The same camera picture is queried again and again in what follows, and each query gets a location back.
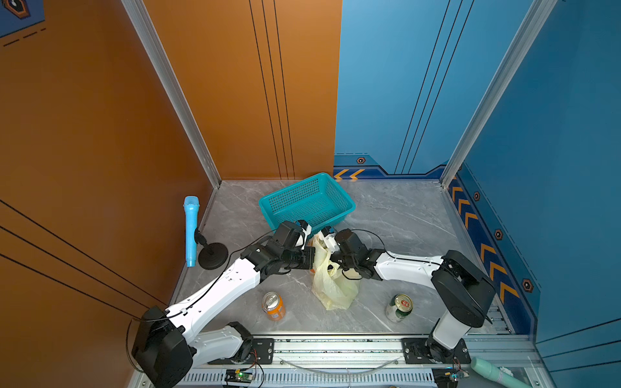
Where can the black round microphone stand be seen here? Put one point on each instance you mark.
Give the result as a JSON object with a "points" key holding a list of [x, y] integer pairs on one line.
{"points": [[212, 255]]}

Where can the light blue microphone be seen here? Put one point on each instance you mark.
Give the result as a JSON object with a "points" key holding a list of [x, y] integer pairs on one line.
{"points": [[191, 211]]}

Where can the orange soda can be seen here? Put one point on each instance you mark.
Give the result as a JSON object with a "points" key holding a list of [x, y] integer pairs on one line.
{"points": [[273, 306]]}

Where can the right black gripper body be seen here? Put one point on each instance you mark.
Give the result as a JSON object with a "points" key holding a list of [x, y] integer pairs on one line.
{"points": [[345, 263]]}

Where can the right small circuit board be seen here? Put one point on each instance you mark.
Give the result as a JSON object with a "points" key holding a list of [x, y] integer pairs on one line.
{"points": [[449, 378]]}

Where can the mint green handle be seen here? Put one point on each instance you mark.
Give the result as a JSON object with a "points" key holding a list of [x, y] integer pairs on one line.
{"points": [[489, 371]]}

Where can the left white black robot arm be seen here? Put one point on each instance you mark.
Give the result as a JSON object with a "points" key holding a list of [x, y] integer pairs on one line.
{"points": [[169, 342]]}

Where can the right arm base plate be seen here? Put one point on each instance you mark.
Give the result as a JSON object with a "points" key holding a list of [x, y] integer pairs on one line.
{"points": [[419, 351]]}

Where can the small green circuit board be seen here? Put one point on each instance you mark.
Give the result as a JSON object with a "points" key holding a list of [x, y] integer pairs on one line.
{"points": [[239, 378]]}

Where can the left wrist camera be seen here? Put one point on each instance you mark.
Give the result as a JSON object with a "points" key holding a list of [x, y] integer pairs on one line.
{"points": [[304, 234]]}

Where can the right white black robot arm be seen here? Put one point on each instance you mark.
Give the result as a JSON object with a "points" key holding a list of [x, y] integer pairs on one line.
{"points": [[466, 290]]}

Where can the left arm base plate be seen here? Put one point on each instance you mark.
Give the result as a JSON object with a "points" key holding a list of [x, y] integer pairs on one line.
{"points": [[261, 350]]}

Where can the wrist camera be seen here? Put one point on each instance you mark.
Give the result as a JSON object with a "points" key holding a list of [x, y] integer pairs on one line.
{"points": [[304, 234], [328, 239]]}

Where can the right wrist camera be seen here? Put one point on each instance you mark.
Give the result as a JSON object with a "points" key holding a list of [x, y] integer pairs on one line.
{"points": [[328, 239]]}

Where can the teal plastic basket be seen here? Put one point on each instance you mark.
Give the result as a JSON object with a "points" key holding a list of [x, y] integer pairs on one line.
{"points": [[319, 200]]}

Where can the cream plastic bag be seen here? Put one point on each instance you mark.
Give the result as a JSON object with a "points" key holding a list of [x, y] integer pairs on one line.
{"points": [[329, 285]]}

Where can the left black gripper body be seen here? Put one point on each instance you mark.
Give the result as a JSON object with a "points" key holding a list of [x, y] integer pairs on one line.
{"points": [[298, 259]]}

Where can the green beer can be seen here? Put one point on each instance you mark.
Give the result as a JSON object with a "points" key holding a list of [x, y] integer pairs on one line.
{"points": [[399, 308]]}

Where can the aluminium front rail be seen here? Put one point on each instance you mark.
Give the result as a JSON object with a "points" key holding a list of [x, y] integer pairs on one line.
{"points": [[365, 360]]}

